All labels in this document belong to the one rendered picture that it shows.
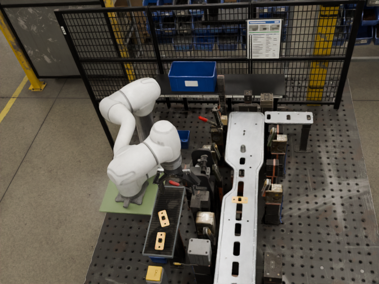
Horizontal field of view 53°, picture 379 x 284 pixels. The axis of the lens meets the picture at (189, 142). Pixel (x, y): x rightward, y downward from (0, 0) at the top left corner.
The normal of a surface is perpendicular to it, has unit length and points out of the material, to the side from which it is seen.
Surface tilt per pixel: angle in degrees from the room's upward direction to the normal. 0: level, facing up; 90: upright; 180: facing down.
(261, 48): 90
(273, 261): 0
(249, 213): 0
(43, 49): 90
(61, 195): 0
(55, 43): 90
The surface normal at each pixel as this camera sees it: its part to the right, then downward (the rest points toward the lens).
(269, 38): -0.14, 0.76
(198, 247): -0.12, -0.66
